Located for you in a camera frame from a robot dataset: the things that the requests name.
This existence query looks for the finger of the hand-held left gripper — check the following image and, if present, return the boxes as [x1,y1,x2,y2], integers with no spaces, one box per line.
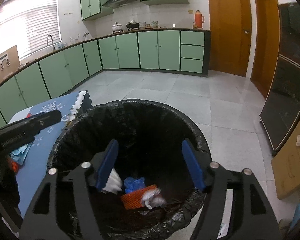
[22,109,62,137]

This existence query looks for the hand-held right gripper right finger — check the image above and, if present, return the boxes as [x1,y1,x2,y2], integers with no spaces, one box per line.
[182,139,283,240]

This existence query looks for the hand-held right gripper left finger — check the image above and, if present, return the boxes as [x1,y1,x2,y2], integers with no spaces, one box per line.
[19,139,119,240]

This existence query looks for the trash bin with black liner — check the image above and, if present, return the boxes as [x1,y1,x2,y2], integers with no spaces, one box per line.
[47,99,212,240]

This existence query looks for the blue snowflake tablecloth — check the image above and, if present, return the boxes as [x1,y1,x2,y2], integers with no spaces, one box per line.
[7,90,93,227]

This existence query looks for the white crumpled tissue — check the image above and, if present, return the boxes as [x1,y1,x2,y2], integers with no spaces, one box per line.
[101,167,123,194]

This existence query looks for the light blue wrapper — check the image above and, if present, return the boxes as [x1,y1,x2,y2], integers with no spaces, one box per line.
[10,142,33,165]

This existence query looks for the blue disposable glove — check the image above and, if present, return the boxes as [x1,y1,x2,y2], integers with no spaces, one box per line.
[124,177,146,194]

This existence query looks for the orange foam net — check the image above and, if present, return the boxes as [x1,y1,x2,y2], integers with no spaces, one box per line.
[120,184,157,210]

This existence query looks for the white crumpled plastic bag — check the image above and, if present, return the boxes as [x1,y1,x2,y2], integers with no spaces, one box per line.
[141,188,167,209]

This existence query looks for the brown cardboard box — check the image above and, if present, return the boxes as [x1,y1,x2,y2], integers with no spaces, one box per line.
[0,45,21,85]

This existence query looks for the metal faucet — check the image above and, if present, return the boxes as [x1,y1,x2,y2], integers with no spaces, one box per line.
[46,34,55,53]

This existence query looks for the white window blind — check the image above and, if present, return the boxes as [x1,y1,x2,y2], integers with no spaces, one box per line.
[0,0,62,60]

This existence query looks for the flat cardboard sheet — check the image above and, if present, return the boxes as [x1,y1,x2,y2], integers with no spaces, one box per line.
[271,120,300,200]

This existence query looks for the black glass cabinet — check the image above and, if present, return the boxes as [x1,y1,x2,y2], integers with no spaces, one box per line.
[259,2,300,157]

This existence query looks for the green base cabinets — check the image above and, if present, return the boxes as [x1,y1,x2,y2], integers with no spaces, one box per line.
[0,29,212,133]

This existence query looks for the range hood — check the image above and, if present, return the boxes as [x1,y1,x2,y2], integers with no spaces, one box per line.
[102,0,140,8]

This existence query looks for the wooden door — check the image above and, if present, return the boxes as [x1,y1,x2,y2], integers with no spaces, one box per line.
[206,0,252,78]
[250,0,280,99]

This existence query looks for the red thermos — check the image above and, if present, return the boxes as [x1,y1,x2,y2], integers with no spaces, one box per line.
[194,10,205,29]

